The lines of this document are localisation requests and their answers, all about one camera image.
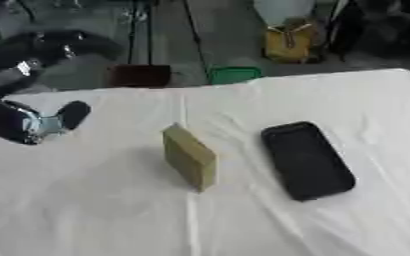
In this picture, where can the yellow bag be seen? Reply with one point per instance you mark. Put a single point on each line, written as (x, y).
(289, 43)

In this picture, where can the green plastic container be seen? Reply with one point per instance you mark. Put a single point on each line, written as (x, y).
(233, 74)

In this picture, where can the black chair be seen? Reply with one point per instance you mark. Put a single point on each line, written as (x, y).
(383, 26)

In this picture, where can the olive rectangular block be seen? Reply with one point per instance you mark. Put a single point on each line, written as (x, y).
(190, 158)

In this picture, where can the black tripod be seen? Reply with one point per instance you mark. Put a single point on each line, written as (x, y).
(156, 30)

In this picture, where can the dark red box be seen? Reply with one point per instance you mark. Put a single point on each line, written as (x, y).
(139, 75)

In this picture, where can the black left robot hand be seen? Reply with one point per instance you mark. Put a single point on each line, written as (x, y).
(7, 121)

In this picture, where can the white bag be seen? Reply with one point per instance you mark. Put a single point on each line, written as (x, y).
(284, 11)

